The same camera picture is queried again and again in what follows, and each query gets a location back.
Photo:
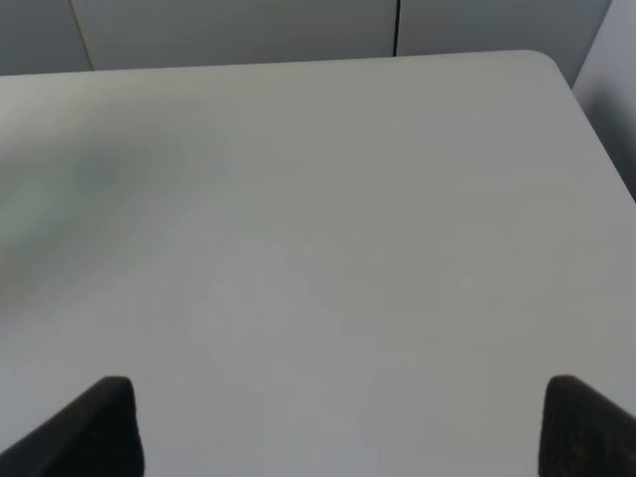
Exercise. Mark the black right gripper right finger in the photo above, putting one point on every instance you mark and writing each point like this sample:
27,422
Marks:
584,433

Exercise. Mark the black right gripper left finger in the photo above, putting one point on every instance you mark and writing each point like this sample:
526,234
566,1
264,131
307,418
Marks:
96,434

